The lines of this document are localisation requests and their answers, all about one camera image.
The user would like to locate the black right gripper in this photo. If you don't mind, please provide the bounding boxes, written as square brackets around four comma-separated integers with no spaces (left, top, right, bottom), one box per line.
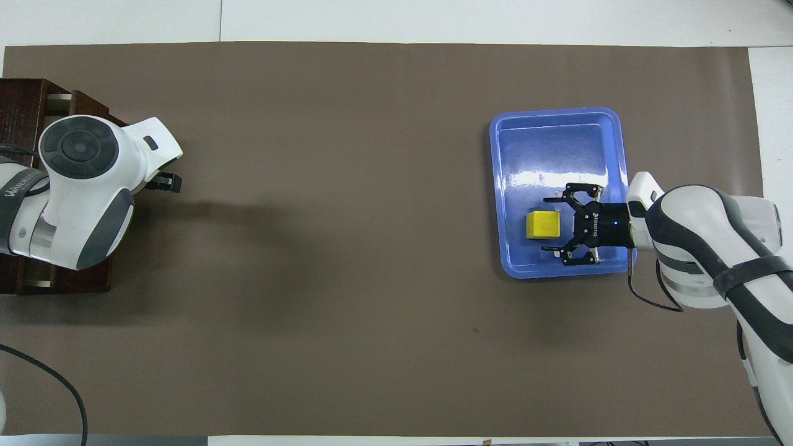
[541,183,631,267]

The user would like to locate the yellow cube block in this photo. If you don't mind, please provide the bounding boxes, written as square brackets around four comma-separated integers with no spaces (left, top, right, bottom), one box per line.
[525,210,562,240]

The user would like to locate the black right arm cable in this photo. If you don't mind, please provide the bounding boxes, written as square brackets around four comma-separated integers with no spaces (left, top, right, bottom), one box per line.
[626,249,686,313]

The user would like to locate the dark wooden cabinet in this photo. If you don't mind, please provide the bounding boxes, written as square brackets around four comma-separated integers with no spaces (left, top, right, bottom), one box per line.
[0,78,51,295]

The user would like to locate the wooden drawer with white handle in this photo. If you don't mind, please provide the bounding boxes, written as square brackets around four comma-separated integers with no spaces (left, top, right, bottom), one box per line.
[43,89,129,295]

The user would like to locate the brown paper mat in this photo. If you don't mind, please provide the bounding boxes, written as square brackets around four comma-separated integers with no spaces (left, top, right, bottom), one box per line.
[0,41,770,437]

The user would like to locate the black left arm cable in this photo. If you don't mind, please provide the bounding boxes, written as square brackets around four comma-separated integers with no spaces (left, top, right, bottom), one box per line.
[0,343,89,446]

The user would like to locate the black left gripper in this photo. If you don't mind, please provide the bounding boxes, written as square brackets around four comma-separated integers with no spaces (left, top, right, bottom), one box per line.
[146,166,183,191]

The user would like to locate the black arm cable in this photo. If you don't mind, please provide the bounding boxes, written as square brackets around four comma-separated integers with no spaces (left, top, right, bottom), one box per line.
[0,343,89,446]
[626,249,686,313]

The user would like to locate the blue plastic tray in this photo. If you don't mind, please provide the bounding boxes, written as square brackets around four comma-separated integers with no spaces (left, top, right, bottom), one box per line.
[489,107,637,280]

